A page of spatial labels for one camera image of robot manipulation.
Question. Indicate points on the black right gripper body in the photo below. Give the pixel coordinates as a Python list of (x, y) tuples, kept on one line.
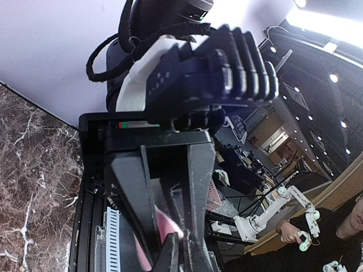
[(170, 75)]

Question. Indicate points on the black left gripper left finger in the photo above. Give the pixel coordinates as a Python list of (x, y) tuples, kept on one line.
[(168, 257)]

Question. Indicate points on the white perforated cable tray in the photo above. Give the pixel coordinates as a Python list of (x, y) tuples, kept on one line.
[(113, 263)]

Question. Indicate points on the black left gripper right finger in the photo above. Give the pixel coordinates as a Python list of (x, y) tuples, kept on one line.
[(190, 253)]

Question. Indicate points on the person at background desk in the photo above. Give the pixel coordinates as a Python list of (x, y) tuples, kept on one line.
[(340, 239)]

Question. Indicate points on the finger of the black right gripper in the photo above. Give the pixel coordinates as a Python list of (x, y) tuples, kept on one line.
[(197, 174), (130, 174)]

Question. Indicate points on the pink fabric triangle piece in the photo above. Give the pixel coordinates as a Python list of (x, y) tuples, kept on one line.
[(166, 226)]

